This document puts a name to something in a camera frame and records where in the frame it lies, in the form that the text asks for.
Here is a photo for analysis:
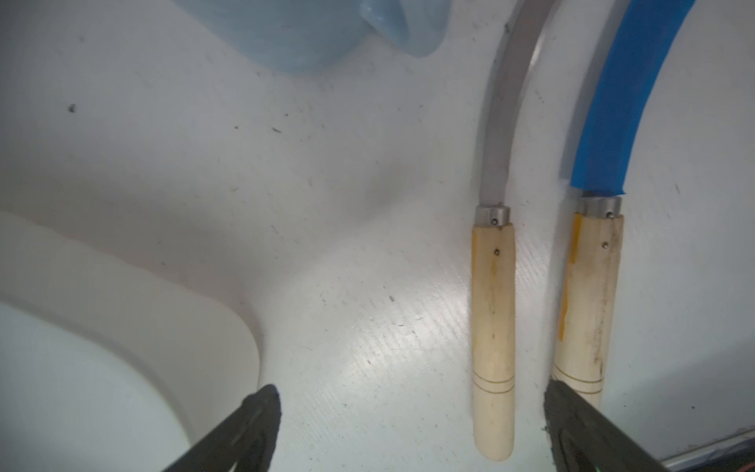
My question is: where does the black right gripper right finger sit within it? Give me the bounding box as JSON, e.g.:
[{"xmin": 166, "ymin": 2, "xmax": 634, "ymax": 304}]
[{"xmin": 544, "ymin": 380, "xmax": 666, "ymax": 472}]

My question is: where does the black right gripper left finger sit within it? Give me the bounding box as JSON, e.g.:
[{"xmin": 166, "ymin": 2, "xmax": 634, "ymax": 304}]
[{"xmin": 165, "ymin": 385, "xmax": 281, "ymax": 472}]

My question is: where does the white plastic storage box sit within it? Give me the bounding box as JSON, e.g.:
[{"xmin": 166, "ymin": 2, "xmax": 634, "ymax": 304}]
[{"xmin": 1, "ymin": 212, "xmax": 261, "ymax": 471}]

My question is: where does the light blue mug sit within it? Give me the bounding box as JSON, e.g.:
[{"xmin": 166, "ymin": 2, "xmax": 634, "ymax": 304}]
[{"xmin": 177, "ymin": 0, "xmax": 451, "ymax": 73}]

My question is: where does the blue blade sickle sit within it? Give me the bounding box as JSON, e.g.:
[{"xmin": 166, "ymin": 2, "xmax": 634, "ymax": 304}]
[{"xmin": 552, "ymin": 1, "xmax": 693, "ymax": 408}]

